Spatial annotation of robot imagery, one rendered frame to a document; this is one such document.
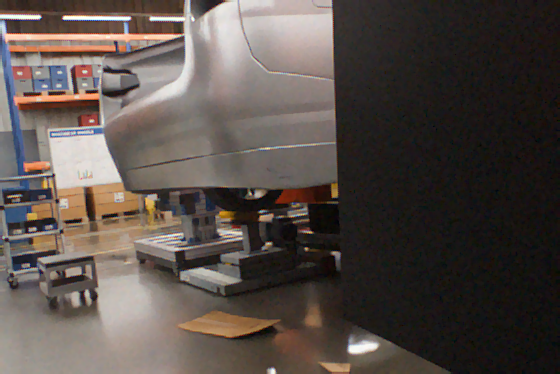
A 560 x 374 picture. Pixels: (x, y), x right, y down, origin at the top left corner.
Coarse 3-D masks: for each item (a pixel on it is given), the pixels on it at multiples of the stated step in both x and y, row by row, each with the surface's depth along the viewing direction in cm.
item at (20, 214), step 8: (8, 192) 914; (16, 208) 920; (24, 208) 927; (8, 216) 914; (16, 216) 920; (24, 216) 927; (0, 232) 907; (0, 240) 907; (16, 240) 920; (24, 240) 926; (32, 240) 928; (0, 248) 906
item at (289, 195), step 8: (288, 192) 443; (296, 192) 432; (304, 192) 422; (312, 192) 413; (320, 192) 414; (328, 192) 417; (280, 200) 455; (288, 200) 444; (296, 200) 434; (304, 200) 424; (312, 200) 414; (320, 200) 414; (328, 200) 417
